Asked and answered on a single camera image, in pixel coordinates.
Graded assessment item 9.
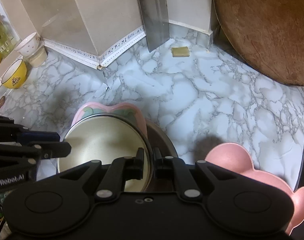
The yellow ceramic bowl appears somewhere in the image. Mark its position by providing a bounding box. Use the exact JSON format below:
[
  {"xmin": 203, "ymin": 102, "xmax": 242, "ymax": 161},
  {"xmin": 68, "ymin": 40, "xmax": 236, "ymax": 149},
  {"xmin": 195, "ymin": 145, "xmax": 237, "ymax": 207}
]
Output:
[{"xmin": 1, "ymin": 59, "xmax": 27, "ymax": 89}]

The pink bear-shaped plate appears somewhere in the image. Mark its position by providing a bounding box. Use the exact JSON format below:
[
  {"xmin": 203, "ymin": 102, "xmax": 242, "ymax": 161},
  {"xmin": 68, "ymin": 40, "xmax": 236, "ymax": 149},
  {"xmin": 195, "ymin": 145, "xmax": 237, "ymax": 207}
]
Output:
[{"xmin": 205, "ymin": 142, "xmax": 304, "ymax": 235}]

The small yellow sponge piece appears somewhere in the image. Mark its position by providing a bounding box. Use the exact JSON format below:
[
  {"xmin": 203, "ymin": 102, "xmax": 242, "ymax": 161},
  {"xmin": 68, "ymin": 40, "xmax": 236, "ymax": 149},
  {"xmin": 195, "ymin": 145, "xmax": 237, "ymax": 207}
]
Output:
[{"xmin": 172, "ymin": 47, "xmax": 190, "ymax": 57}]

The round wooden cutting board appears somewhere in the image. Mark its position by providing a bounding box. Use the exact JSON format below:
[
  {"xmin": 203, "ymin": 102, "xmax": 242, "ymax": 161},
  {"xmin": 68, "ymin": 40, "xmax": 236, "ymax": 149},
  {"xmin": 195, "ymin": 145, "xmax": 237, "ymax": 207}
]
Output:
[{"xmin": 213, "ymin": 0, "xmax": 304, "ymax": 86}]

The cream plastic bowl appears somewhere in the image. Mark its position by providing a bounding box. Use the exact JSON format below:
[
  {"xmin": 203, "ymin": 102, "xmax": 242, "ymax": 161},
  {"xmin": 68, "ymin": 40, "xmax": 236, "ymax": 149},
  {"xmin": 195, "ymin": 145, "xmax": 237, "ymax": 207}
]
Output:
[{"xmin": 58, "ymin": 115, "xmax": 150, "ymax": 193}]

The pink steel-lined bowl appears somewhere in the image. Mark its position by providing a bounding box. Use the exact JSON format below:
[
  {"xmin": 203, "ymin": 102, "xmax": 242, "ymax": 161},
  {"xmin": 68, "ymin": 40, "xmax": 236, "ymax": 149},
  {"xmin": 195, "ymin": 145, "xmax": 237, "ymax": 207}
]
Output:
[{"xmin": 56, "ymin": 101, "xmax": 155, "ymax": 193}]

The cleaver with wooden handle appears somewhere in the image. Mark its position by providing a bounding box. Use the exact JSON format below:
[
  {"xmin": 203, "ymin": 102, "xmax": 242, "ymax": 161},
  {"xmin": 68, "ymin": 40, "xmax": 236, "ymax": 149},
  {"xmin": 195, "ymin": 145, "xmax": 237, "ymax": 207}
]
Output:
[{"xmin": 138, "ymin": 0, "xmax": 170, "ymax": 52}]

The stainless steel bowl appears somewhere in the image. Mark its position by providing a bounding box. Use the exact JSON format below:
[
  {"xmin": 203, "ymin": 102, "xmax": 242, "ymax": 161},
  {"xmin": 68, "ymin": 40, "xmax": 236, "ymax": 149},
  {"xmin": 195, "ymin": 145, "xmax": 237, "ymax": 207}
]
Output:
[{"xmin": 145, "ymin": 119, "xmax": 178, "ymax": 192}]

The white dotted cup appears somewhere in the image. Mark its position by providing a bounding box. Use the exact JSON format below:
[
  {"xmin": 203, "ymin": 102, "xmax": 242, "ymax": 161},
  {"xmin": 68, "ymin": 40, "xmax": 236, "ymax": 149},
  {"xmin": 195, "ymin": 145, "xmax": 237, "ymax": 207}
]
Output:
[{"xmin": 14, "ymin": 32, "xmax": 40, "ymax": 57}]

